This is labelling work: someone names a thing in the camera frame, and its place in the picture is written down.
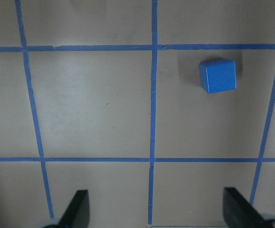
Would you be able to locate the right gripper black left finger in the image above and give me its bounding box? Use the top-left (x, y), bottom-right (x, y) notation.
top-left (57, 190), bottom-right (90, 228)

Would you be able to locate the blue wooden block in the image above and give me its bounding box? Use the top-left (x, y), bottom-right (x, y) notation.
top-left (199, 58), bottom-right (237, 94)

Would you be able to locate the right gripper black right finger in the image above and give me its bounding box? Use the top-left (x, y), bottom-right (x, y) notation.
top-left (223, 187), bottom-right (272, 228)

